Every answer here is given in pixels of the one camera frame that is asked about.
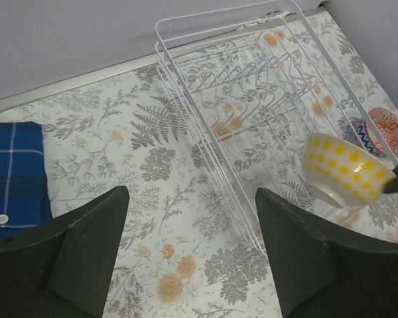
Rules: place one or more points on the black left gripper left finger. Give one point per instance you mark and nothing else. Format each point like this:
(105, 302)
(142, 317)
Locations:
(63, 267)

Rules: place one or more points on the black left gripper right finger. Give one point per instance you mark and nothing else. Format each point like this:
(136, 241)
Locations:
(321, 269)

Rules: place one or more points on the red geometric pattern bowl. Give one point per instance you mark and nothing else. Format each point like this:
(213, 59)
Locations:
(387, 124)

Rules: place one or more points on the yellow dotted bowl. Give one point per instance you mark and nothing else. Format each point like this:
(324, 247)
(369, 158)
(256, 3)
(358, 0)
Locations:
(341, 173)

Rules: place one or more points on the blue zigzag pattern bowl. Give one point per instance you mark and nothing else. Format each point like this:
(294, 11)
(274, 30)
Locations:
(363, 132)

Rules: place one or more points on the blue plaid shirt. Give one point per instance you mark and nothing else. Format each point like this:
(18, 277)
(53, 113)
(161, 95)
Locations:
(24, 200)

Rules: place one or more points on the floral patterned table mat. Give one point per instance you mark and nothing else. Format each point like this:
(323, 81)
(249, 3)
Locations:
(126, 130)

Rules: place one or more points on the white wire dish rack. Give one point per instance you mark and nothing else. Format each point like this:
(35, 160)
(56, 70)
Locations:
(252, 83)

